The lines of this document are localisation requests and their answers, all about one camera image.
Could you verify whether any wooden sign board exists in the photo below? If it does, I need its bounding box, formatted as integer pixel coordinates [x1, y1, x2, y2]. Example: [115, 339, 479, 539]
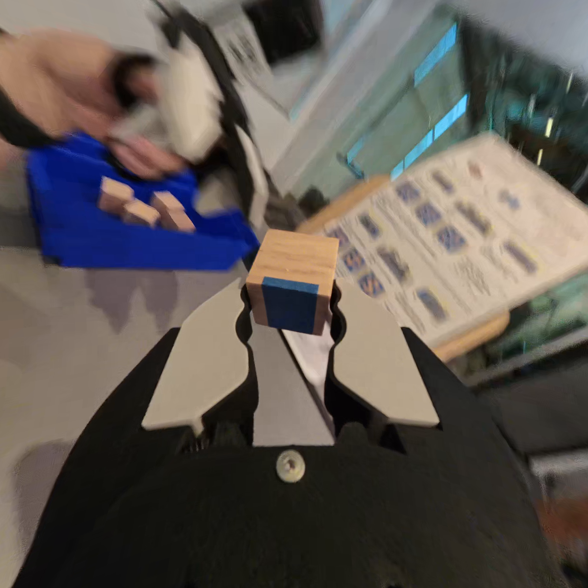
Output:
[296, 175, 511, 364]

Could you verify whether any printed instruction sheet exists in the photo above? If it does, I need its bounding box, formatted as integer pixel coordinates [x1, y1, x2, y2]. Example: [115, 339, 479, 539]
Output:
[322, 133, 588, 336]

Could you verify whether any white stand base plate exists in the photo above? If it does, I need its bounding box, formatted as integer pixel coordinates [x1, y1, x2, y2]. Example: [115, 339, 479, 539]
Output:
[281, 327, 336, 435]

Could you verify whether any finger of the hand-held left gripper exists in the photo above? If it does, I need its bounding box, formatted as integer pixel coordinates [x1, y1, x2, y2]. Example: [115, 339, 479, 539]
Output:
[236, 124, 272, 207]

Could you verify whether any person's left hand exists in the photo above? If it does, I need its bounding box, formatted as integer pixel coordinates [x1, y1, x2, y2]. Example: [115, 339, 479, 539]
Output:
[0, 28, 189, 181]

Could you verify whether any dark screen panel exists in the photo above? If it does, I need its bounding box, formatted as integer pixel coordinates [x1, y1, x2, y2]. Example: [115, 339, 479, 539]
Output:
[478, 367, 588, 455]

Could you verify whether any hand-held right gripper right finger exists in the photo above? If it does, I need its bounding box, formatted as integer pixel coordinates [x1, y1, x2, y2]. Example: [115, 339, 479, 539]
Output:
[324, 276, 441, 448]

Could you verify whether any blue plastic bin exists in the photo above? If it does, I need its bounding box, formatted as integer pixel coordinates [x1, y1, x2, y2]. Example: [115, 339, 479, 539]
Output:
[25, 131, 260, 272]

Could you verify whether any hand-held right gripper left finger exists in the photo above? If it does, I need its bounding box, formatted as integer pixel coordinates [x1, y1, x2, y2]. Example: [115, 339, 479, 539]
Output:
[141, 277, 258, 448]

